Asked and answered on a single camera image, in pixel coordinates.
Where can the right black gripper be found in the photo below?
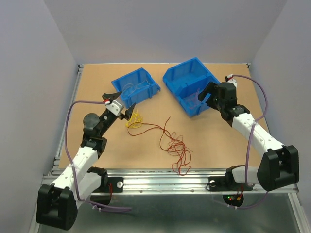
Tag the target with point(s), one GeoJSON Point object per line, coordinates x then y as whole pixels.
{"type": "Point", "coordinates": [212, 88]}

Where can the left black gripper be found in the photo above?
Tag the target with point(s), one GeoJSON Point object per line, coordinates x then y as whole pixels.
{"type": "Point", "coordinates": [111, 96]}

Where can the small blue plastic bin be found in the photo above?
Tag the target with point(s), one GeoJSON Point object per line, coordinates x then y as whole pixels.
{"type": "Point", "coordinates": [136, 87]}

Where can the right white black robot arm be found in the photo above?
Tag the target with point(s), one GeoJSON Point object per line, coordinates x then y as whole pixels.
{"type": "Point", "coordinates": [279, 166]}

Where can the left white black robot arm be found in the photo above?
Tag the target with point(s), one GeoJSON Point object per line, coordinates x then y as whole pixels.
{"type": "Point", "coordinates": [59, 201]}

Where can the large blue divided bin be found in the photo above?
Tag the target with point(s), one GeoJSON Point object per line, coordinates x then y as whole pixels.
{"type": "Point", "coordinates": [186, 81]}

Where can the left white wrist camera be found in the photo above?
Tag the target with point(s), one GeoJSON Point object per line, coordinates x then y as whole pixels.
{"type": "Point", "coordinates": [115, 107]}

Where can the aluminium extrusion rail frame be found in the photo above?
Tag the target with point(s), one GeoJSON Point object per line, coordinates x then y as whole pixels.
{"type": "Point", "coordinates": [171, 148]}

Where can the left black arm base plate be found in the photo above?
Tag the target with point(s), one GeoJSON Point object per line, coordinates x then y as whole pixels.
{"type": "Point", "coordinates": [100, 183]}

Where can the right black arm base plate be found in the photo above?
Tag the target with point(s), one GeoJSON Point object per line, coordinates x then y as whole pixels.
{"type": "Point", "coordinates": [222, 184]}

